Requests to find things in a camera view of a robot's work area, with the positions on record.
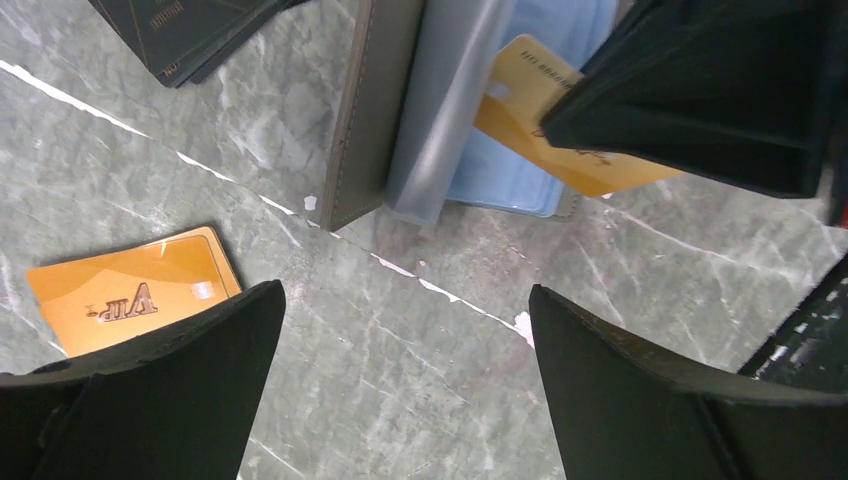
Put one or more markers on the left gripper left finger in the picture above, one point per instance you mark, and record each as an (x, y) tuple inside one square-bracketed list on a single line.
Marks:
[(178, 402)]

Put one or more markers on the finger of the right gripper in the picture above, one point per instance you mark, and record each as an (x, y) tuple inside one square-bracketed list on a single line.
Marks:
[(740, 92)]

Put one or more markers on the black credit card stack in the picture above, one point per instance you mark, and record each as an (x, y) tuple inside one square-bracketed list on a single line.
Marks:
[(173, 39)]

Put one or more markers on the gold credit card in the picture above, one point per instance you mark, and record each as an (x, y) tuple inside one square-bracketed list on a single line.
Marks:
[(527, 81), (96, 302)]

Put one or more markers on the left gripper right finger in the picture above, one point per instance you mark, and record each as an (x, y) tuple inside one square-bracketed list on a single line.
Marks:
[(623, 407)]

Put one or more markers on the grey card holder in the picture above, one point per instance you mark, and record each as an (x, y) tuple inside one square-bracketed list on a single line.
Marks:
[(408, 132)]

